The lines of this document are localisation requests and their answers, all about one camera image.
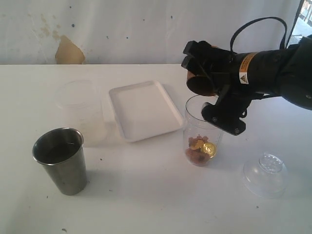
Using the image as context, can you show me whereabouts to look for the gold candies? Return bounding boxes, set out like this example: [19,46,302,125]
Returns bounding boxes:
[185,135,217,166]

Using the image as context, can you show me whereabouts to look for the clear dome shaker lid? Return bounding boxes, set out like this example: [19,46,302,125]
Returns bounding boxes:
[242,152,289,199]

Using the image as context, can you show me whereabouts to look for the clear plastic shaker body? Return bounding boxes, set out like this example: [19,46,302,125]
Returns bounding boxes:
[183,95,223,166]

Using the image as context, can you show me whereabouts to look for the brown wooden cup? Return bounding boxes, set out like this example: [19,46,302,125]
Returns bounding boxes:
[186,71,217,97]

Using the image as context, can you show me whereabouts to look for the white rectangular tray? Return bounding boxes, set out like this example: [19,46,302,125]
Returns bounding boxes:
[109,80,183,142]

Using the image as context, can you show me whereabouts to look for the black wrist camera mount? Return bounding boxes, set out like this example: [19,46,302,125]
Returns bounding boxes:
[201,97,251,136]

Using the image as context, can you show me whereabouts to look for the translucent plastic measuring cup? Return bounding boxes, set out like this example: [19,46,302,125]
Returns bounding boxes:
[55,80,105,147]

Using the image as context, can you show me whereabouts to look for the stainless steel cup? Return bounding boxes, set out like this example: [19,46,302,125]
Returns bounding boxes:
[32,127,88,195]

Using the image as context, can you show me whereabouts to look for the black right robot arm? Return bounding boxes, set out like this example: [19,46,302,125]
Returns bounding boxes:
[181,37,312,111]

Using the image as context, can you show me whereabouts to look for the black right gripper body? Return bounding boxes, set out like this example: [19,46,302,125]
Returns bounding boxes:
[205,47,258,115]

